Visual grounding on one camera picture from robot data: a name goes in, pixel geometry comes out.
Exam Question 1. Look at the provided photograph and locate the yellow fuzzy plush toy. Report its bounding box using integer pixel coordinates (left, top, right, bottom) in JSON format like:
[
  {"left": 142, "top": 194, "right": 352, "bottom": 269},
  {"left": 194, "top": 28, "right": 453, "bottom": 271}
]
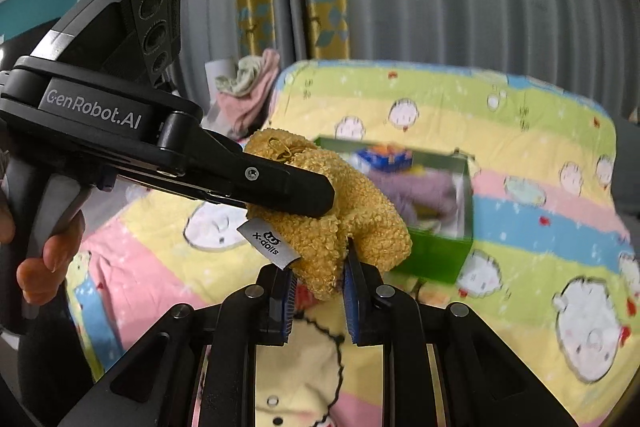
[{"left": 245, "top": 129, "right": 412, "bottom": 301}]

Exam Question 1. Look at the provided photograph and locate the person's left hand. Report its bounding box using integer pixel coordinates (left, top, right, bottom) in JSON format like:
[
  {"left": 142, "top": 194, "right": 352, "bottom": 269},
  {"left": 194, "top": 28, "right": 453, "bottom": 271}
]
[{"left": 15, "top": 211, "right": 86, "bottom": 306}]

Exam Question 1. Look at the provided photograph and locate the pile of clothes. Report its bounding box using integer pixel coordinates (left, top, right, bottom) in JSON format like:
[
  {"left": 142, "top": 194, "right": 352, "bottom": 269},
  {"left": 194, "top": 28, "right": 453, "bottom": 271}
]
[{"left": 201, "top": 48, "right": 280, "bottom": 139}]

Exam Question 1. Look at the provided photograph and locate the colourful cartoon blanket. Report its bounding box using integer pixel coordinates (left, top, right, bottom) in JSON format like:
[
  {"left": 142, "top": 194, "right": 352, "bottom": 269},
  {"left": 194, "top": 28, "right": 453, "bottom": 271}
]
[{"left": 67, "top": 61, "right": 639, "bottom": 426}]

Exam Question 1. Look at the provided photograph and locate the blue orange toy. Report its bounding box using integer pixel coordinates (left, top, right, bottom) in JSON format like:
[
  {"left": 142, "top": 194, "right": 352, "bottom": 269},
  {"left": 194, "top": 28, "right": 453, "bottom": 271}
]
[{"left": 356, "top": 145, "right": 413, "bottom": 173}]

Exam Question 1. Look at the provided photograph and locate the green cardboard box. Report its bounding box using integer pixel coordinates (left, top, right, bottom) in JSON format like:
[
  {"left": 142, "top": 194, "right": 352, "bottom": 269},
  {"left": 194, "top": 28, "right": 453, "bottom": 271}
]
[{"left": 314, "top": 135, "right": 473, "bottom": 284}]

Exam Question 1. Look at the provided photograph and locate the purple towel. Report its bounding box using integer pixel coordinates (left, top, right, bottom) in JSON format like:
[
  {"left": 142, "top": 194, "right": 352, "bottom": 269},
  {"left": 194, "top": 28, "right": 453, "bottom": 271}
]
[{"left": 367, "top": 169, "right": 458, "bottom": 228}]

